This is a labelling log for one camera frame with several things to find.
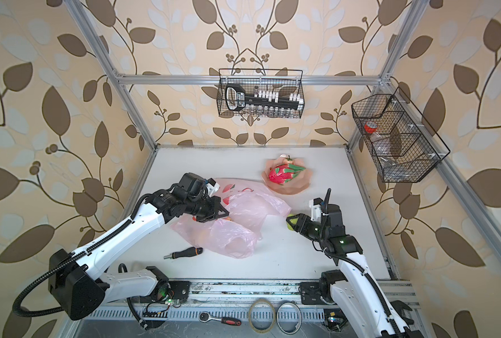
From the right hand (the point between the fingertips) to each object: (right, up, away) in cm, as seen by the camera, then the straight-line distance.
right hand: (292, 224), depth 79 cm
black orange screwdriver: (-40, -12, +2) cm, 42 cm away
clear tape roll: (-8, -24, -10) cm, 28 cm away
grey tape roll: (+1, -30, -9) cm, 32 cm away
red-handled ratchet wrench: (-31, -28, -10) cm, 43 cm away
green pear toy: (0, +2, -3) cm, 3 cm away
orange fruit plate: (+6, +13, +23) cm, 27 cm away
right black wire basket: (+39, +30, -4) cm, 49 cm away
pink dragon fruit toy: (-1, +19, +19) cm, 27 cm away
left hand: (-23, +6, -6) cm, 24 cm away
